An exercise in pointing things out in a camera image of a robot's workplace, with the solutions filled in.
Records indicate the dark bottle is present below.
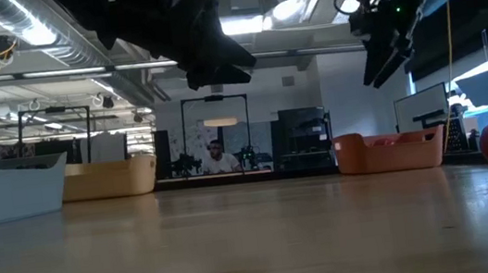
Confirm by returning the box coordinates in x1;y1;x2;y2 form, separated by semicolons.
467;128;484;153

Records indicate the white cabinet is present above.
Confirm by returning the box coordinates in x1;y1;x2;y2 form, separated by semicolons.
79;130;131;166

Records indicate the white plastic basket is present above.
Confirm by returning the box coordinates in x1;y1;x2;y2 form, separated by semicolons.
0;130;76;227

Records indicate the yellow black cable reel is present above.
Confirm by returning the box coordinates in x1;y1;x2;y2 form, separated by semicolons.
0;31;22;63

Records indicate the yellow hanging cable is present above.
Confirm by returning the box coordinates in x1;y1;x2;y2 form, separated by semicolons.
424;0;470;154

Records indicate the black shelf cabinet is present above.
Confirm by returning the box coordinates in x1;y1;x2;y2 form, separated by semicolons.
268;104;338;174

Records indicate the yellow plastic basket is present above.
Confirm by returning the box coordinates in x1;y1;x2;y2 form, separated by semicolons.
58;152;162;205

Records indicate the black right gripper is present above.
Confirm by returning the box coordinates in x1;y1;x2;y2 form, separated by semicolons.
345;0;449;93

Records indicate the whiteboard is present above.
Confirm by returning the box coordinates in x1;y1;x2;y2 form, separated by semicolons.
391;81;453;134

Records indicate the orange plastic basket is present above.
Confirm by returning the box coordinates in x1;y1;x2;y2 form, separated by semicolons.
331;121;450;180

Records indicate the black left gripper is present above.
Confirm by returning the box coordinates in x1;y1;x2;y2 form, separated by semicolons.
107;0;262;101

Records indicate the ceiling light panel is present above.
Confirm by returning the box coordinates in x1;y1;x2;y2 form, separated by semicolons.
219;12;268;39

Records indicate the black upright cabinet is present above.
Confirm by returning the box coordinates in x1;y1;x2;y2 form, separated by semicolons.
152;129;175;181

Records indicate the white pendant lamp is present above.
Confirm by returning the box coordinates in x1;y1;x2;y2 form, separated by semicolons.
202;115;240;130

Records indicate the grey tilted panel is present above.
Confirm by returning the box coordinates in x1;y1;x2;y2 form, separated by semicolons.
453;71;488;111

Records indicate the seated person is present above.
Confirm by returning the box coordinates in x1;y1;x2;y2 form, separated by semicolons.
197;135;244;177

